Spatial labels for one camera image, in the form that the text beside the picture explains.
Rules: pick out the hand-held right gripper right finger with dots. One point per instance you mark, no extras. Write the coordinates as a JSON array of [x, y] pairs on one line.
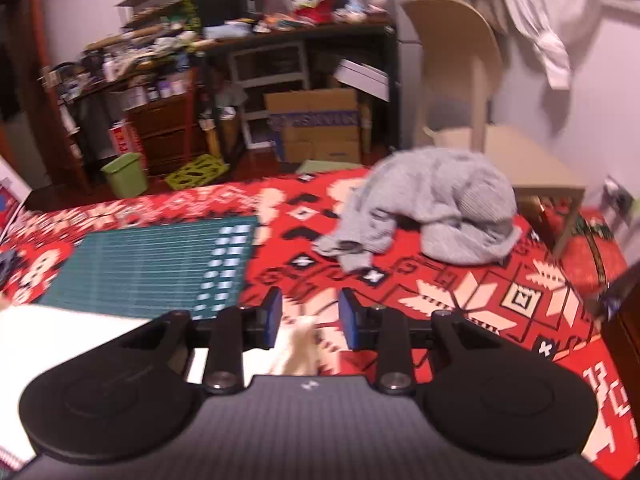
[[347, 317]]

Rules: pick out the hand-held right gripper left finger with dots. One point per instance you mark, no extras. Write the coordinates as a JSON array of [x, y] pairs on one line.
[[272, 317]]

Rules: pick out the cream knit vest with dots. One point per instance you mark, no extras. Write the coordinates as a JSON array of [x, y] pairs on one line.
[[60, 340]]

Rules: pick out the red patterned blanket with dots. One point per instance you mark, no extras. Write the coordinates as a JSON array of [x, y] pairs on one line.
[[450, 280]]

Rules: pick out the green cutting mat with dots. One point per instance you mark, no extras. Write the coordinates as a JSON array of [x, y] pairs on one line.
[[140, 260]]

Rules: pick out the green foam mat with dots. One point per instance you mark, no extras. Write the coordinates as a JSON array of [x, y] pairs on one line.
[[325, 166]]

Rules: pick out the grey sweater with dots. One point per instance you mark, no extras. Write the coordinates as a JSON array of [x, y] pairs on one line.
[[440, 195]]

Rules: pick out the green perforated step stool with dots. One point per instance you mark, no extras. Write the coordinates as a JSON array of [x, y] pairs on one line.
[[197, 172]]

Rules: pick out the brown paper bag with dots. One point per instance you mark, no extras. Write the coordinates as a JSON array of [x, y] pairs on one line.
[[230, 132]]

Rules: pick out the green waste bin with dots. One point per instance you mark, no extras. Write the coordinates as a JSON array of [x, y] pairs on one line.
[[125, 175]]

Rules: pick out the cardboard box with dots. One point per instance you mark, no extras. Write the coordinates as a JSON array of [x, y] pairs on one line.
[[310, 102]]

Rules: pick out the wooden drawer cabinet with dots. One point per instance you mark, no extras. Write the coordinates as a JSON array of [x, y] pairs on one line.
[[160, 130]]

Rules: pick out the red printed carton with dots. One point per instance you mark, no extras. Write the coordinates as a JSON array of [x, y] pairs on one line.
[[122, 140]]

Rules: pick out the white plastic drawer unit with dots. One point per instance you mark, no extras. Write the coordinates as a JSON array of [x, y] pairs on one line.
[[240, 85]]

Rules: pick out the red gift bag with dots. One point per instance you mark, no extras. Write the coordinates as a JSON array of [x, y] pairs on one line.
[[580, 260]]

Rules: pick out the white flat box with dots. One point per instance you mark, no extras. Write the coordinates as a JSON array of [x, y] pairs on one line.
[[362, 77]]

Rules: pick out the dark wooden nightstand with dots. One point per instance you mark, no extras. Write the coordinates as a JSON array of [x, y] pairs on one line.
[[622, 340]]

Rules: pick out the black cluttered desk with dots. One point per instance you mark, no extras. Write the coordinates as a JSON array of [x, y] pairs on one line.
[[300, 32]]

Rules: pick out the red and white box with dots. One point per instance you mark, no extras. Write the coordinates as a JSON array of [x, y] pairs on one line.
[[12, 195]]

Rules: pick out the beige wooden chair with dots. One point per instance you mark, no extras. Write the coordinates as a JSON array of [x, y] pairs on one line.
[[450, 35]]

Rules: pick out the white hanging fabric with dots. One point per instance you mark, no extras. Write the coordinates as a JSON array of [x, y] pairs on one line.
[[540, 25]]

